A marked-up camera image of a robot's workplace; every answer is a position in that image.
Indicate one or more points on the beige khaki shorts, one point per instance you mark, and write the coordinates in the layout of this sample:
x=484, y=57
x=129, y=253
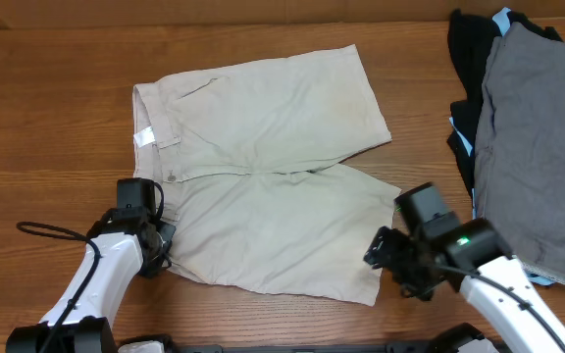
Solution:
x=252, y=162

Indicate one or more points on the light blue garment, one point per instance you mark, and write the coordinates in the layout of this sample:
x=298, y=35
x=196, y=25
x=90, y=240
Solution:
x=500, y=17

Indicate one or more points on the black garment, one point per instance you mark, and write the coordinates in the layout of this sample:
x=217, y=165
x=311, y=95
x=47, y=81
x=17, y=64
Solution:
x=469, y=64

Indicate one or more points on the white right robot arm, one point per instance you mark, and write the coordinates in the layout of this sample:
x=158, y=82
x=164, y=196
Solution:
x=477, y=263

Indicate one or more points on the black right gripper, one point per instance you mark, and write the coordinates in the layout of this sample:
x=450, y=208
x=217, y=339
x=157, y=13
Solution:
x=388, y=254

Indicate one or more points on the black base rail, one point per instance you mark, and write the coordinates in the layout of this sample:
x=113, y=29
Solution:
x=409, y=346

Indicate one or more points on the grey garment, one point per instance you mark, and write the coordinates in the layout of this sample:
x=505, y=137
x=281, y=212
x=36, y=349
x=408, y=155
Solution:
x=520, y=148

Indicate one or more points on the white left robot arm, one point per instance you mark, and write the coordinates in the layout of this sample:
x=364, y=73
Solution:
x=127, y=241

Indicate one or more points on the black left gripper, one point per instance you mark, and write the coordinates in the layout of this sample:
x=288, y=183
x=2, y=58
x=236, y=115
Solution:
x=152, y=266

